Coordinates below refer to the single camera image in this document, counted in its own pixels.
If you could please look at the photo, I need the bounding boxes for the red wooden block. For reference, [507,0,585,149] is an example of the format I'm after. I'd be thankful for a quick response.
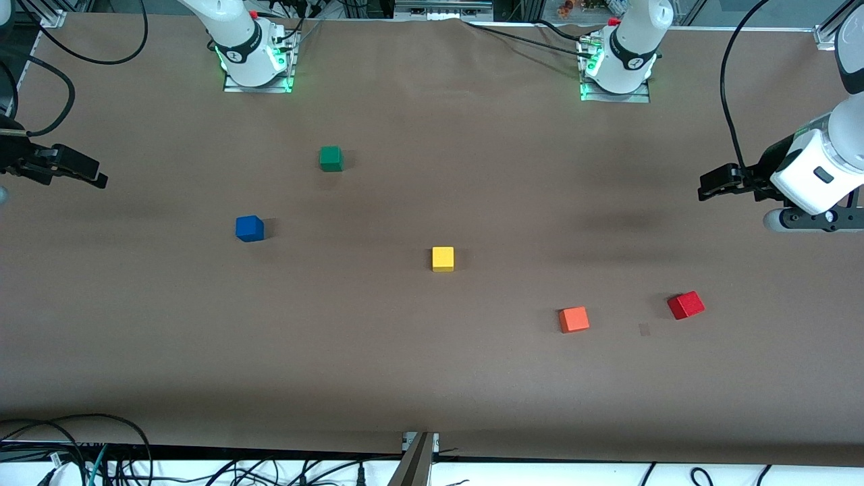
[668,291,705,321]

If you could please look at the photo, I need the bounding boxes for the brown paper table cover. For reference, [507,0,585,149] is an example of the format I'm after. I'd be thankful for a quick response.
[0,13,864,466]

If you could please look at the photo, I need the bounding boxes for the aluminium profile bar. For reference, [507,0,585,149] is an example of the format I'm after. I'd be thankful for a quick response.
[388,432,439,486]

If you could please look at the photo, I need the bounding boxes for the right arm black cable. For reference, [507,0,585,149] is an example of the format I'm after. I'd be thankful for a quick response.
[0,0,149,136]

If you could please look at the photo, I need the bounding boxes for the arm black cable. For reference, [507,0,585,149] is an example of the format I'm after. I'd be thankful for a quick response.
[0,0,149,136]
[720,0,774,173]

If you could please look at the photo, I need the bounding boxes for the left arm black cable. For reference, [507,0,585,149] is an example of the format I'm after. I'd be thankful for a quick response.
[720,0,774,173]

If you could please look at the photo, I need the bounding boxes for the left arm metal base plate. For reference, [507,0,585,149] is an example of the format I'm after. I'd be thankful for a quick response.
[579,37,651,103]

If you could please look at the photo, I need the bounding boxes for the aluminium frame corner piece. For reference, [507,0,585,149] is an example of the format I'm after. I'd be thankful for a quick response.
[813,0,864,51]
[13,0,68,29]

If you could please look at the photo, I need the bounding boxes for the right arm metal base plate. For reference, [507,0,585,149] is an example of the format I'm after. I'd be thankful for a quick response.
[223,27,296,93]

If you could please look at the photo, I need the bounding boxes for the black base power cable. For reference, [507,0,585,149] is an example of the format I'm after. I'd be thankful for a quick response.
[462,20,598,58]

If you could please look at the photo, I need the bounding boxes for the black base cable bundle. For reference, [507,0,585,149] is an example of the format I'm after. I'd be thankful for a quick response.
[267,0,321,48]

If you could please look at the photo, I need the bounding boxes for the black looped floor cable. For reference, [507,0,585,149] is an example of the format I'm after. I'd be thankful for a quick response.
[0,413,153,486]

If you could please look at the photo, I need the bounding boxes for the teal cable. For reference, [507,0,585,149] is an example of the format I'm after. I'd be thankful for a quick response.
[86,444,109,486]

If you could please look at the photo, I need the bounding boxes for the grey metal rail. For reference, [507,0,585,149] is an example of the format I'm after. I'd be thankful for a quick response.
[395,0,493,18]

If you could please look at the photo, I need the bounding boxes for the black tangled cable bundle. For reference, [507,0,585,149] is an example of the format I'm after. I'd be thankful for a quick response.
[202,456,406,486]

